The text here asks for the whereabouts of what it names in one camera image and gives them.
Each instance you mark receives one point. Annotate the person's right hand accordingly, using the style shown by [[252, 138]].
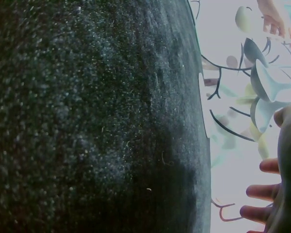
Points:
[[289, 174]]

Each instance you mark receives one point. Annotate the person's left hand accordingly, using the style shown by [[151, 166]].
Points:
[[272, 14]]

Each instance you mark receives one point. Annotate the person's left fingers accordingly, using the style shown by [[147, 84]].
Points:
[[277, 28]]

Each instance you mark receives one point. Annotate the person's right thumb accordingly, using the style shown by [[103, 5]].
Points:
[[287, 126]]

